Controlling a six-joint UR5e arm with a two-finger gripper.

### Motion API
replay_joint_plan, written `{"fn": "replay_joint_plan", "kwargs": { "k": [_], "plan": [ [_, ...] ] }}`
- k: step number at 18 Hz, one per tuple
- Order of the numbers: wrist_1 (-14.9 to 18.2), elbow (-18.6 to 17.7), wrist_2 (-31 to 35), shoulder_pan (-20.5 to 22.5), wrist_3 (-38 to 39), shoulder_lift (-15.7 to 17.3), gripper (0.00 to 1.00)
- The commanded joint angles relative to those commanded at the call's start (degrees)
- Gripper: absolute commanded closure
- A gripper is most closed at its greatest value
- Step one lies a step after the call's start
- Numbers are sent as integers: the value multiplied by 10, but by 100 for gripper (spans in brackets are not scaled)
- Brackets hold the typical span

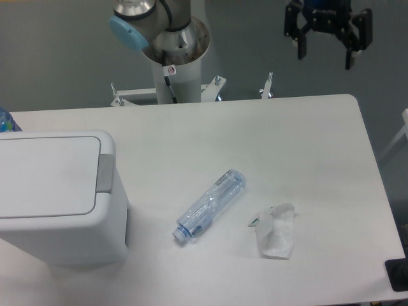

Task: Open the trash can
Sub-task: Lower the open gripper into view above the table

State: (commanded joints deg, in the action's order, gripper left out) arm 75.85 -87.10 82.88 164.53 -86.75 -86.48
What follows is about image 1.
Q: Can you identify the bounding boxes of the white push-lid trash can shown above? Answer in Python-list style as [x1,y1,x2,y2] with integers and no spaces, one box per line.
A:
[1,130,129,265]

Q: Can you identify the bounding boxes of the blue labelled water bottle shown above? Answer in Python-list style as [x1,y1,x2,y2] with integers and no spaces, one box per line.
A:
[0,107,22,133]

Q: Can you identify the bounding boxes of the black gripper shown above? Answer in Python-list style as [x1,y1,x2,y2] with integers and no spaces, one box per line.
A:
[284,0,373,70]

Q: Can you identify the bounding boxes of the white frame at right edge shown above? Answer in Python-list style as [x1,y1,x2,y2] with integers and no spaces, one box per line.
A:
[379,109,407,164]

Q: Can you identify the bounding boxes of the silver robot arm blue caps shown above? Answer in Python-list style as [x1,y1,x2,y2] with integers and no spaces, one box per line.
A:
[109,1,373,69]

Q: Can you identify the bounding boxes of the clear empty plastic bottle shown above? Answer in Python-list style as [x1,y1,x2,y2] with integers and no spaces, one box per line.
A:
[172,169,247,245]

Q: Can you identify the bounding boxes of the crumpled white plastic wrapper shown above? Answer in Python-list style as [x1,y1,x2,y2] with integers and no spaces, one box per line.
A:
[247,203,295,260]

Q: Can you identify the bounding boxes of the black device at table edge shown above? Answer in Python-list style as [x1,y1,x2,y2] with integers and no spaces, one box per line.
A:
[385,258,407,292]

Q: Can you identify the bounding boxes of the black cable on pedestal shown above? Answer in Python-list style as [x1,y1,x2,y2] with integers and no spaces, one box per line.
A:
[161,49,179,105]

